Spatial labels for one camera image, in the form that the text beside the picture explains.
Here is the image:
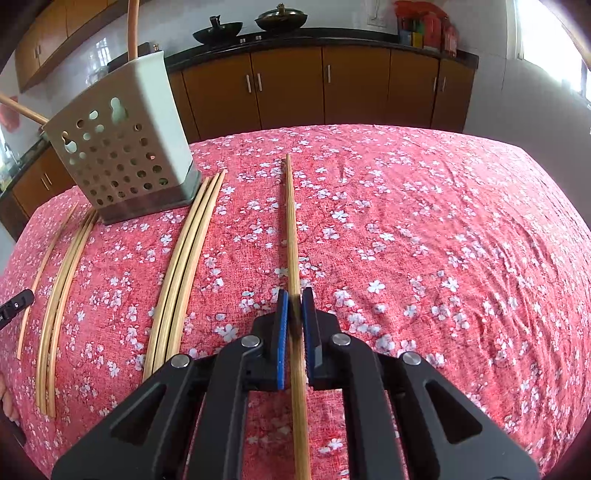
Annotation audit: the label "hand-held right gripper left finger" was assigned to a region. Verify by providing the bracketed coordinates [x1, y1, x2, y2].
[51, 288, 291, 480]

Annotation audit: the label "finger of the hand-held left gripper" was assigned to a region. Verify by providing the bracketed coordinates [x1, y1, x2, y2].
[0, 288, 36, 330]

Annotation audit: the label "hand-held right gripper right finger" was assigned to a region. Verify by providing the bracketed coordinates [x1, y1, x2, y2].
[300, 287, 541, 480]

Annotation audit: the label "white perforated utensil holder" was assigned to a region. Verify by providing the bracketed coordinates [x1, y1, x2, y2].
[42, 50, 203, 226]

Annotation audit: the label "person's left hand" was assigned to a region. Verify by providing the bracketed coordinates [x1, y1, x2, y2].
[0, 373, 20, 423]

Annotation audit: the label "short brown base cabinet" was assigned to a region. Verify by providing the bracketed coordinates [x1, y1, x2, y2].
[0, 138, 80, 234]

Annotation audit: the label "red floral tablecloth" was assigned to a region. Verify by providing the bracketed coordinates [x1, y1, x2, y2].
[0, 124, 591, 480]

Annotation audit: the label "red hanging bag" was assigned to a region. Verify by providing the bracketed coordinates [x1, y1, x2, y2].
[0, 96, 20, 133]

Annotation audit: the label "long brown base cabinet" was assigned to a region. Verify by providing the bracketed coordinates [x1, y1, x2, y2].
[166, 44, 478, 145]

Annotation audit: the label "dark countertop appliance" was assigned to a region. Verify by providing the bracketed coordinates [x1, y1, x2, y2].
[108, 42, 160, 75]

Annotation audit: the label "chopsticks inside holder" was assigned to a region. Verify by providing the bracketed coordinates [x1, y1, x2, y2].
[14, 0, 136, 92]

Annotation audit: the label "black kitchen countertop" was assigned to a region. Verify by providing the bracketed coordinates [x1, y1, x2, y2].
[108, 28, 481, 75]

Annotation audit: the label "black wok with lid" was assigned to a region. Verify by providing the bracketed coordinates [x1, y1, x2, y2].
[255, 4, 308, 33]

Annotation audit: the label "red packets on countertop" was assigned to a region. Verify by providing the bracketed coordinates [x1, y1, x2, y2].
[394, 0, 460, 57]

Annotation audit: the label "bright window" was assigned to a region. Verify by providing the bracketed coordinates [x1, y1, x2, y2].
[517, 0, 591, 102]

